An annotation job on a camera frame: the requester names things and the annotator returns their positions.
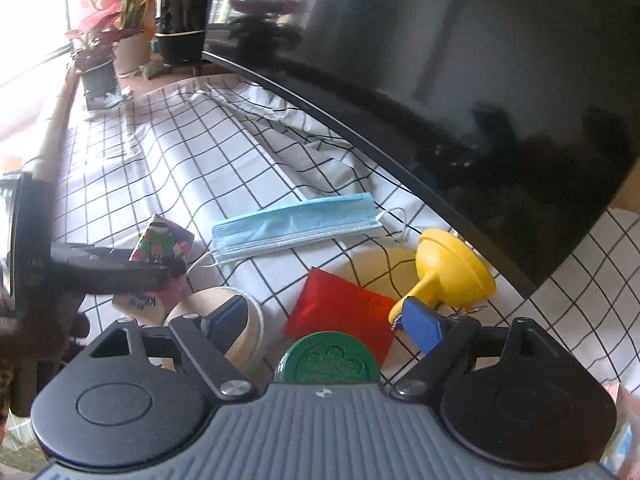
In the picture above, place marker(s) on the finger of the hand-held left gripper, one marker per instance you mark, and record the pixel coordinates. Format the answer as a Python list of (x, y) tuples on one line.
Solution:
[(125, 266)]

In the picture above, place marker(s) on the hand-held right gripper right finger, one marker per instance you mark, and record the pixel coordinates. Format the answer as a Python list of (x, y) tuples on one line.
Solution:
[(425, 325)]

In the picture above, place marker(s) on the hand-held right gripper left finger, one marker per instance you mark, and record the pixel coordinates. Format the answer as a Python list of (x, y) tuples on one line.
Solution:
[(231, 319)]

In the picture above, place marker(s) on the colourful printed tissue pack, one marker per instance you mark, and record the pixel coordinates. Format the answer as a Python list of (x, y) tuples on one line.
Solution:
[(165, 237)]

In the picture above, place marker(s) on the beige tape roll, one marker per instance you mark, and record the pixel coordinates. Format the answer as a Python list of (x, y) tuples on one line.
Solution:
[(194, 301)]

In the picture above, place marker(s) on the white tissue pack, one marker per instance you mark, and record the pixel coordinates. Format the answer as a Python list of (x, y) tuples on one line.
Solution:
[(140, 306)]

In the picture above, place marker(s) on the yellow plastic funnel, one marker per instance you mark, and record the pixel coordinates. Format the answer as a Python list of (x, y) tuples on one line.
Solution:
[(450, 265)]

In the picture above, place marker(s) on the red flat packet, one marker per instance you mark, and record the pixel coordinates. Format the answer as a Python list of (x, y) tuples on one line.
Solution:
[(330, 310)]

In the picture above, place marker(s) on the green lid glass jar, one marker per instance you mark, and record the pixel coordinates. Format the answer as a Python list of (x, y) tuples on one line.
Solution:
[(325, 360)]

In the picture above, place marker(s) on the blue face mask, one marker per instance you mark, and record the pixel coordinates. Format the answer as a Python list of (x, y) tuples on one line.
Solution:
[(290, 225)]

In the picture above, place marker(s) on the white checked tablecloth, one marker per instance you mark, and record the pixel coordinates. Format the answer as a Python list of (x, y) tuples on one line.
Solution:
[(200, 160)]

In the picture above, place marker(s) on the red-leaf plant in dark pot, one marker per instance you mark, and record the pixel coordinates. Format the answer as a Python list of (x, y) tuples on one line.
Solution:
[(100, 80)]

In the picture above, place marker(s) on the small green packet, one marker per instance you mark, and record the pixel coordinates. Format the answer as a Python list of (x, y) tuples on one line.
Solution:
[(155, 69)]

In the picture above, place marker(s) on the striped-leaf plant in white pot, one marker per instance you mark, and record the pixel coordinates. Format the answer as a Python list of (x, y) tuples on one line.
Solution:
[(131, 50)]

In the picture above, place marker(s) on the pink cardboard box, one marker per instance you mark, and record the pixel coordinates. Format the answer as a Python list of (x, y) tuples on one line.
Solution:
[(627, 425)]

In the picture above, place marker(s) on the black computer monitor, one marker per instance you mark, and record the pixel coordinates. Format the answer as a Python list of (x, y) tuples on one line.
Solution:
[(450, 85)]

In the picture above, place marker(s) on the black cylindrical appliance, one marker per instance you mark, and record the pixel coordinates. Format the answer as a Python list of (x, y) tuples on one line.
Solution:
[(182, 10)]

